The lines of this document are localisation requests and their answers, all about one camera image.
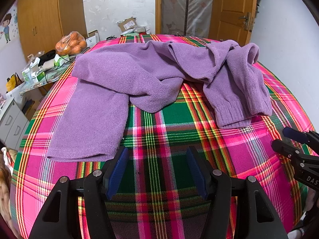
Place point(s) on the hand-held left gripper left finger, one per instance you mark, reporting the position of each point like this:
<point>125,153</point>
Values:
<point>117,171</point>

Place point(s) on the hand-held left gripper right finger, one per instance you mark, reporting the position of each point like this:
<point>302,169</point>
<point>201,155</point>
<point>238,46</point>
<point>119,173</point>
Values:
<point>197,173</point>

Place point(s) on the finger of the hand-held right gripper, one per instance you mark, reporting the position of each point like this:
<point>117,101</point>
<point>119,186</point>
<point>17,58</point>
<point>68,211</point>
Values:
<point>284,148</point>
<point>296,134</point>

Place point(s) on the purple fleece sweater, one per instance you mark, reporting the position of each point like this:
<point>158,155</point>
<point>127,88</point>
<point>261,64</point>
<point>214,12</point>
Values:
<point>104,79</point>

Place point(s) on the pink green plaid blanket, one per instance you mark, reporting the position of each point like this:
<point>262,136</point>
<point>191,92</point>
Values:
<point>162,134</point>

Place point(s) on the grey drawer cabinet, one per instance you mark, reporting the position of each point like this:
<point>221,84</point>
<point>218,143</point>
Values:
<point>13,122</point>

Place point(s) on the cluttered folding table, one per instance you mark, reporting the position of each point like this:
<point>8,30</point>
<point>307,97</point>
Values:
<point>53,73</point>

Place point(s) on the green tissue pack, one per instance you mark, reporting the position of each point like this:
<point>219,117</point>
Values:
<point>59,60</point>

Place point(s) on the green white carton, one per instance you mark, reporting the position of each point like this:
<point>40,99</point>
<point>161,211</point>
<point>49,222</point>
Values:
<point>35,76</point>

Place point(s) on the small white box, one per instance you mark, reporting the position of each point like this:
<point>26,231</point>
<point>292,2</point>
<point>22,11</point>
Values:
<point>92,39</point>

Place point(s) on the black pouch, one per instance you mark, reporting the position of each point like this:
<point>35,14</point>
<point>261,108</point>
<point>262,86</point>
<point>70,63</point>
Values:
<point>47,56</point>

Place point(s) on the bag of oranges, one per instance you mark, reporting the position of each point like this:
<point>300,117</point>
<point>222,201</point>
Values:
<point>72,43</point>

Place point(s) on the yellow bag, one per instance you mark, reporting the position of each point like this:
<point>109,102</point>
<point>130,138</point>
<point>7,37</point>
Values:
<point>13,83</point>

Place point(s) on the wooden door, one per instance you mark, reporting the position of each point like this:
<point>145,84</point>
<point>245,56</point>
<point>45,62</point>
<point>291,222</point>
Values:
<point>229,5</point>

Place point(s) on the brown cardboard box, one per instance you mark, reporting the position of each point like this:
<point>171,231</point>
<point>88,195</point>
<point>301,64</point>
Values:
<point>128,24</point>

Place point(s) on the clear plastic door curtain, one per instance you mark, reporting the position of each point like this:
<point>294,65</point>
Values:
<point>174,5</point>

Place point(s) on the wooden wardrobe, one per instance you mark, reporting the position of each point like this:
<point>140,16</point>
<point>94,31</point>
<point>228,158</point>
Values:
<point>42,12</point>

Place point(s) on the wooden door frame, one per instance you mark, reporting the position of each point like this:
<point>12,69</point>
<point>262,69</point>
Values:
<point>158,5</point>

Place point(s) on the cartoon wall sticker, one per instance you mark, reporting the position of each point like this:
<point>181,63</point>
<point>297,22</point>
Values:
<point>7,27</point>

